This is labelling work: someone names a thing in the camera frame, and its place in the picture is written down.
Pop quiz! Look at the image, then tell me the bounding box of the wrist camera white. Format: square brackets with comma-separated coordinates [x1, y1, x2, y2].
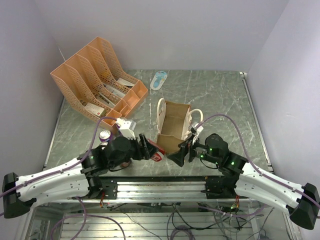
[190, 122, 204, 144]
[115, 118, 136, 140]

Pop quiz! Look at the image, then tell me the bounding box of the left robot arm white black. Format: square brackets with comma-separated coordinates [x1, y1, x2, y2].
[0, 134, 159, 219]

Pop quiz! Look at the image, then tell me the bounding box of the orange plastic file organizer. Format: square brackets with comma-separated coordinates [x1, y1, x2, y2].
[50, 37, 148, 133]

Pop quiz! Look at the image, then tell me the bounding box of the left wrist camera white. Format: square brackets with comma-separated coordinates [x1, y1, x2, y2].
[115, 118, 136, 140]

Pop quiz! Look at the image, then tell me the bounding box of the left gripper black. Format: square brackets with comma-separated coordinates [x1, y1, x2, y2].
[108, 132, 159, 168]

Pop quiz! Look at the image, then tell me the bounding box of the white box in organizer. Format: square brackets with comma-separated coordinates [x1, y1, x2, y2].
[117, 78, 135, 88]

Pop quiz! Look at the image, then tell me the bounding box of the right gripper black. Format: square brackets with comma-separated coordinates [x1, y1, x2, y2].
[167, 134, 221, 166]

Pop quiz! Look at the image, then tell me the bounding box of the aluminium mounting rail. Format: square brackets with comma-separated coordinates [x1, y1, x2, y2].
[27, 179, 291, 203]

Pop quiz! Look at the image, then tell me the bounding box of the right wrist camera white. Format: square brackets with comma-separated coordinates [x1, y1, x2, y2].
[190, 122, 204, 144]

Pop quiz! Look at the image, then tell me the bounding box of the red soda can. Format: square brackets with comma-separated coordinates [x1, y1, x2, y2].
[120, 161, 132, 168]
[148, 139, 165, 162]

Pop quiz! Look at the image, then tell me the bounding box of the blue white blister pack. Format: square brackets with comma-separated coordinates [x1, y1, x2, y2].
[150, 70, 168, 91]

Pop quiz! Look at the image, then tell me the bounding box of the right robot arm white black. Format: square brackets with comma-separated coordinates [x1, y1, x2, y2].
[168, 133, 320, 230]

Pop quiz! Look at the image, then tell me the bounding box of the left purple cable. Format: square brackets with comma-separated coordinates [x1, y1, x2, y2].
[0, 116, 121, 240]

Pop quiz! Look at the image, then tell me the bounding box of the white red box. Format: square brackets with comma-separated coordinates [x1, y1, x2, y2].
[84, 102, 106, 118]

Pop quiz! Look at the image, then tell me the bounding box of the canvas bag brown printed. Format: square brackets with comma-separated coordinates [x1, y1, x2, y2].
[156, 98, 204, 155]

